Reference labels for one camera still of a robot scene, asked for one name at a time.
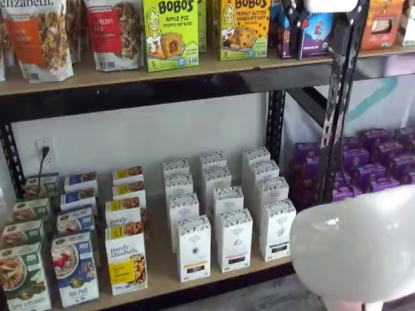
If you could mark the black metal shelf rack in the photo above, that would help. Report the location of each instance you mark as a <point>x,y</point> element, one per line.
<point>129,94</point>
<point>389,66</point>

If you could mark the brown cardboard shelf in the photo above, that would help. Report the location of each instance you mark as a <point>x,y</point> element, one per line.
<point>159,259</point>

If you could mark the white box pink strip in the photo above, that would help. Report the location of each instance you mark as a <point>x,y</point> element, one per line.
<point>216,176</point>
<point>212,158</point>
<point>235,241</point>
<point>228,197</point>

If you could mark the green white cereal box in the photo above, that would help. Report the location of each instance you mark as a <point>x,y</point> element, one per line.
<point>30,210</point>
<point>42,184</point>
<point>22,278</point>
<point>21,233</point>

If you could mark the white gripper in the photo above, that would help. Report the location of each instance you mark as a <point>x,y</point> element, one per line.
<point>330,4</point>

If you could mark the purple snack bar box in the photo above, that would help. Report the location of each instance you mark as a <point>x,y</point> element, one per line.
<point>319,35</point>

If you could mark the white box green strip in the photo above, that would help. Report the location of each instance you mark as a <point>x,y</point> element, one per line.
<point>256,155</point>
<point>264,170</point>
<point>277,233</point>
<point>271,189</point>

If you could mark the yellow Bobo's peanut butter box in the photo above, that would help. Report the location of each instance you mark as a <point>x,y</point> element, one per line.
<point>244,32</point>

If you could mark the white box yellow strip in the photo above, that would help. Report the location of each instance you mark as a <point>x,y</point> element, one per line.
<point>194,249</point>
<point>178,183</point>
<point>176,166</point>
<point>182,207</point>

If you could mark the white wall outlet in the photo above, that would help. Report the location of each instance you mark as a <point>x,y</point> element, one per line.
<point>45,142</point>

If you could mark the orange label granola bag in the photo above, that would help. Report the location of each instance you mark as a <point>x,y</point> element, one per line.
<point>35,35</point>

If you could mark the white snack box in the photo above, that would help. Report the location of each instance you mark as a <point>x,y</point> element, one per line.
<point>409,22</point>

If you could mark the dark blue snack bar box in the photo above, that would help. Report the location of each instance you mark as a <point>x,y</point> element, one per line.
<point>279,35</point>

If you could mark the red label granola bag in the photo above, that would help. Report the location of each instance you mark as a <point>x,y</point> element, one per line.
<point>115,35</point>

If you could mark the green Bobo's apple pie box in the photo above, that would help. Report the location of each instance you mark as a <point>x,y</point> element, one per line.
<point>170,35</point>

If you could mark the blue white cereal box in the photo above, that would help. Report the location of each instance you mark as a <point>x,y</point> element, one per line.
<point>78,197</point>
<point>74,269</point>
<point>80,181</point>
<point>75,220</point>

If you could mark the clear granola bag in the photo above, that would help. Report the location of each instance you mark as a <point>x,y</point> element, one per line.
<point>76,29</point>

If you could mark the yellow white granola box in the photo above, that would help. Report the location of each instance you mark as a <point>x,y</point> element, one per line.
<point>123,217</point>
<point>127,174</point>
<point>124,262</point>
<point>128,189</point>

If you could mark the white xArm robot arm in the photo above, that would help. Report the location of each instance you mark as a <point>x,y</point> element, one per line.
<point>353,246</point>

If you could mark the wooden shelf board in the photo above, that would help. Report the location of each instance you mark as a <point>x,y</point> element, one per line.
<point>97,79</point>

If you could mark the orange snack box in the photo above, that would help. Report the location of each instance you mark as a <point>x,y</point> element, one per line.
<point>381,26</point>

